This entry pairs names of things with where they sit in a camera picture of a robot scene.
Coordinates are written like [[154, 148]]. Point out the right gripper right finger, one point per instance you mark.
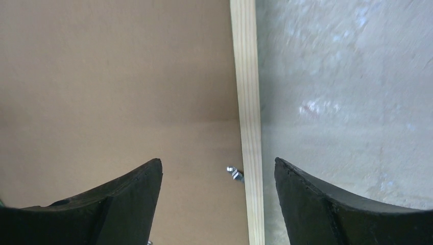
[[317, 212]]

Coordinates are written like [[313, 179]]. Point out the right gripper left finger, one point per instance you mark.
[[120, 211]]

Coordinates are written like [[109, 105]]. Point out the brown cardboard backing board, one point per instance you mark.
[[93, 89]]

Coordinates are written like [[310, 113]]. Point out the green wooden picture frame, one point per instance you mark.
[[244, 33]]

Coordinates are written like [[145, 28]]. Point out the small metal frame clip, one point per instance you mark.
[[236, 173]]

